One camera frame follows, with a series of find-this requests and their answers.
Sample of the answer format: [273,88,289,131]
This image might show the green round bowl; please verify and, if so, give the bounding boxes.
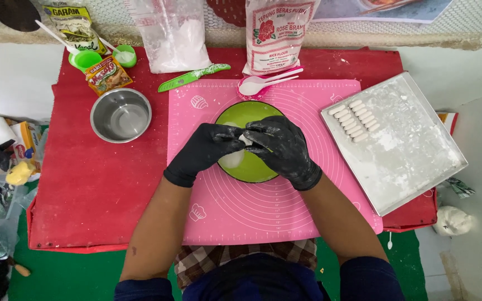
[215,100,286,184]

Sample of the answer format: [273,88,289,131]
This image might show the rows of shaped dough sticks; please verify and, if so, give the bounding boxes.
[327,99,381,144]

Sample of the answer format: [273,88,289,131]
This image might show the person's checked sarong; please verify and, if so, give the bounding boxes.
[174,237,318,291]

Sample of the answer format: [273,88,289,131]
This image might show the short white plastic spoon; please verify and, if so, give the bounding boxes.
[99,37,121,55]

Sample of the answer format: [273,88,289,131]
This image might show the red yellow box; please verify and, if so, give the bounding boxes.
[435,111,459,137]

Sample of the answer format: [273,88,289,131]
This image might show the pink small dish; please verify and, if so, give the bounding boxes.
[236,65,305,101]

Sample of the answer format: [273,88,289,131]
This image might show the printed poster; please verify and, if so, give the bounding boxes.
[312,0,454,24]

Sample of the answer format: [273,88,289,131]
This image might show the white dough lump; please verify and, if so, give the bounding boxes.
[218,149,246,169]

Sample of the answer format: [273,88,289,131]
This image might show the orange seasoning sachet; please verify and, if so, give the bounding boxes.
[85,55,134,97]

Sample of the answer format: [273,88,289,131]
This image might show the white rice flour bag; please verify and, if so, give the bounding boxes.
[242,0,322,77]

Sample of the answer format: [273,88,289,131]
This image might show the clear plastic bag of flour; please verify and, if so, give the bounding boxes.
[127,0,213,74]

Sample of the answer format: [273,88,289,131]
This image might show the person's dark blue shirt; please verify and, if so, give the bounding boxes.
[114,253,406,301]

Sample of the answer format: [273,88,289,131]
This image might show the pink silicone baking mat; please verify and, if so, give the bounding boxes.
[167,79,384,246]

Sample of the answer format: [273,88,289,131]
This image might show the dark red doily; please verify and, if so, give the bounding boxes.
[206,0,247,28]

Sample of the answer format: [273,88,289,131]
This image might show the dark round pan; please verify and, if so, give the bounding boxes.
[0,0,42,33]

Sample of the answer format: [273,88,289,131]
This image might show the person's left hand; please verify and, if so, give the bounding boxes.
[163,122,247,188]

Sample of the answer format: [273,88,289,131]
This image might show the floured metal baking tray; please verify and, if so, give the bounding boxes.
[320,71,469,217]

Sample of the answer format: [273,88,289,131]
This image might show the white plastic bag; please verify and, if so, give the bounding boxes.
[432,205,475,237]

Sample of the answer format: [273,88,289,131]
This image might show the white mesh liner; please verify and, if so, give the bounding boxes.
[0,0,482,52]

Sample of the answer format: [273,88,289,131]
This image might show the stainless steel bowl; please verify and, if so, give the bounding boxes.
[90,88,153,144]

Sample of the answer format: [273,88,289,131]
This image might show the green knife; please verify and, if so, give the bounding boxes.
[158,63,232,93]

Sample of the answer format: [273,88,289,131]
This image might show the wooden handle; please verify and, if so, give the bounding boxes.
[8,257,32,278]

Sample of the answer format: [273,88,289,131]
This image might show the green plastic cup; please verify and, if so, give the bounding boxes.
[68,49,103,73]

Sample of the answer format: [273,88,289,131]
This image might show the salt packet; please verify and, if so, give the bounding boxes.
[41,0,108,55]

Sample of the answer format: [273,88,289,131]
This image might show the long white plastic spoon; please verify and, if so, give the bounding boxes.
[35,20,80,55]

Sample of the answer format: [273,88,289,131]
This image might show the small green cup with powder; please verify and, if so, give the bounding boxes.
[112,44,138,69]

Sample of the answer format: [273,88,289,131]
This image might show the green floor mat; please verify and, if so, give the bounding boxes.
[8,180,429,301]

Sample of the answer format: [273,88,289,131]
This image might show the person's right hand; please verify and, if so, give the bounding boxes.
[243,116,324,192]

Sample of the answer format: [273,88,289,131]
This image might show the green checked cloth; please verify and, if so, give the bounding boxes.
[445,177,476,199]

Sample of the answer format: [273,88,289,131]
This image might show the heap of household clutter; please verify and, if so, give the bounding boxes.
[0,112,50,261]

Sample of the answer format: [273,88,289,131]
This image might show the red table cover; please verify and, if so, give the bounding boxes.
[26,45,439,254]

